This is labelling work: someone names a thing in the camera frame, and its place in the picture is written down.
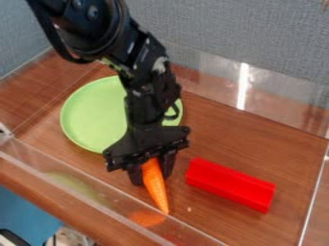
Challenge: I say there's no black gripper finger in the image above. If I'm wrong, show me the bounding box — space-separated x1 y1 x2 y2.
127 165 144 186
159 151 178 179

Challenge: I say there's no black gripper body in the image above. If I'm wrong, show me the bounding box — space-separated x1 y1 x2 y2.
103 97 190 171

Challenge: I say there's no orange toy carrot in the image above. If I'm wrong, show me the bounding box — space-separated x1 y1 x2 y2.
142 158 170 214

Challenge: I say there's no red rectangular block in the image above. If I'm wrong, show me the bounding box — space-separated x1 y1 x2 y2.
184 158 277 213

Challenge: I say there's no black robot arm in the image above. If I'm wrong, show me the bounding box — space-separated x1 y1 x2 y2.
24 0 190 185

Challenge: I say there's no green round plate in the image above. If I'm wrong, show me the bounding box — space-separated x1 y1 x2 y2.
59 75 184 155

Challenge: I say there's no clear acrylic enclosure wall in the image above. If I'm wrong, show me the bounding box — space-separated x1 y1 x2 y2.
0 50 329 246

